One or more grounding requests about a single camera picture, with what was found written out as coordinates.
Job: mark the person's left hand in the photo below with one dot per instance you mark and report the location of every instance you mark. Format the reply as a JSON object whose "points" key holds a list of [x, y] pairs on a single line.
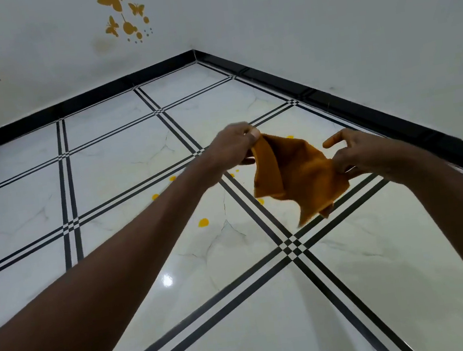
{"points": [[230, 148]]}

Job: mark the person's right hand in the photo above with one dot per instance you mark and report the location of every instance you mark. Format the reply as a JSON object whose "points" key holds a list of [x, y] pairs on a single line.
{"points": [[375, 156]]}

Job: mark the orange cleaning cloth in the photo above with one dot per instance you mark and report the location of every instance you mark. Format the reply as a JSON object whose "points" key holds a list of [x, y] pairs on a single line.
{"points": [[299, 173]]}

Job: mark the yellow spill drops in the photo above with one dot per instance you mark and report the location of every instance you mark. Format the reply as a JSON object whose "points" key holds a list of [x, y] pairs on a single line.
{"points": [[203, 222]]}

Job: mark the black skirting board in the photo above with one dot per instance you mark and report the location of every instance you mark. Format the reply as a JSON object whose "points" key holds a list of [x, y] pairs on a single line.
{"points": [[77, 102]]}

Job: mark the person's left forearm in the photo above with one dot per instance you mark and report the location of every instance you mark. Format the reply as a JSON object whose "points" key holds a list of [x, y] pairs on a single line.
{"points": [[102, 292]]}

